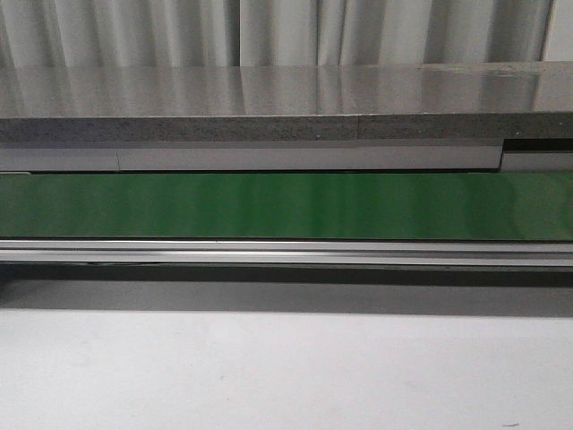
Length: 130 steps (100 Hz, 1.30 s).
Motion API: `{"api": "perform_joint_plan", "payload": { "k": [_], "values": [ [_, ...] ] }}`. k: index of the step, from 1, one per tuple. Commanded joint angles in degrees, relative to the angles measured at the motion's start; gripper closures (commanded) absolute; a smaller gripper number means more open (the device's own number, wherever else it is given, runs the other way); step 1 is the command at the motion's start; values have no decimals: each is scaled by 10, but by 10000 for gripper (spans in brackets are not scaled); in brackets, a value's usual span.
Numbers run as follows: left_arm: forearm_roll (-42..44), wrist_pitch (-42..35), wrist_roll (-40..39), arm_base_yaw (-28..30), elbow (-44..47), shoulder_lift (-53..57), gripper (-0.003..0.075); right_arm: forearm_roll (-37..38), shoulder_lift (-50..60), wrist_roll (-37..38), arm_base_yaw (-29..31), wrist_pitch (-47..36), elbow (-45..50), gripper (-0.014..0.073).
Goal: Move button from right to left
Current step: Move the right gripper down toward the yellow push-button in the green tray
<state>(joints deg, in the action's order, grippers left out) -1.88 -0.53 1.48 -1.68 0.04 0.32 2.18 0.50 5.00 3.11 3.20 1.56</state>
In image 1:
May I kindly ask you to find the green conveyor belt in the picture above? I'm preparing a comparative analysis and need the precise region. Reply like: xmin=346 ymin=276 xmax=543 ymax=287
xmin=1 ymin=172 xmax=572 ymax=241

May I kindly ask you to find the grey rear conveyor rail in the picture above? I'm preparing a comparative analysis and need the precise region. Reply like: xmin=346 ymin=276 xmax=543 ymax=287
xmin=1 ymin=138 xmax=572 ymax=172

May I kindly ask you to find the white pleated curtain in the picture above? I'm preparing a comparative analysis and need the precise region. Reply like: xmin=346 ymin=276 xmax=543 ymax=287
xmin=1 ymin=0 xmax=572 ymax=68

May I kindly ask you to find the aluminium front conveyor rail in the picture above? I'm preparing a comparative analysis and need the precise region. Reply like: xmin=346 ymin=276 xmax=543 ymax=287
xmin=1 ymin=239 xmax=572 ymax=269

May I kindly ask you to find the grey granite slab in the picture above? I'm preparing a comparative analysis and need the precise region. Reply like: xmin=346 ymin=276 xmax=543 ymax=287
xmin=1 ymin=62 xmax=572 ymax=142

